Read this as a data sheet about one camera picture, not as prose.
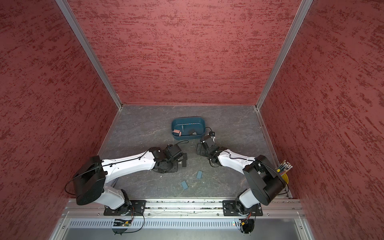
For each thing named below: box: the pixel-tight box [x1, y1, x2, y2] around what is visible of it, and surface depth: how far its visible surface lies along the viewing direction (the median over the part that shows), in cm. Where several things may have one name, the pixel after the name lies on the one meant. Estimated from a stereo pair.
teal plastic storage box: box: [171, 116, 206, 141], surface depth 106 cm
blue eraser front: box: [181, 180, 189, 190], surface depth 83 cm
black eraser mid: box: [188, 128, 197, 136], surface depth 103 cm
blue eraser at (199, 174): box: [196, 170, 203, 180], surface depth 87 cm
